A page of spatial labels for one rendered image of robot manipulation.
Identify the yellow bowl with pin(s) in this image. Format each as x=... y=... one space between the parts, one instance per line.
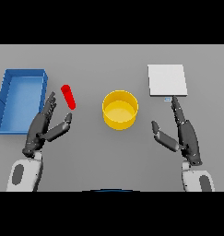
x=120 y=110

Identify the red beaker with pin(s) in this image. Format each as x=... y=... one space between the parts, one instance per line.
x=68 y=96

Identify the pale square measuring scale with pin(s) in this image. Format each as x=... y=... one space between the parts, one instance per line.
x=167 y=80

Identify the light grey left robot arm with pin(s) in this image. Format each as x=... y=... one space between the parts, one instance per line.
x=24 y=175

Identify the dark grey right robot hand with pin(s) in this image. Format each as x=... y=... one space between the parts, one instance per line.
x=187 y=135

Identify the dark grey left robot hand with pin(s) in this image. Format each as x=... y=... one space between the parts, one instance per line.
x=36 y=130

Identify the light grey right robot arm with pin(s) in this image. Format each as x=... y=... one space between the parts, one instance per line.
x=196 y=179

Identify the blue tray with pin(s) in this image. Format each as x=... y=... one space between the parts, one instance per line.
x=19 y=101

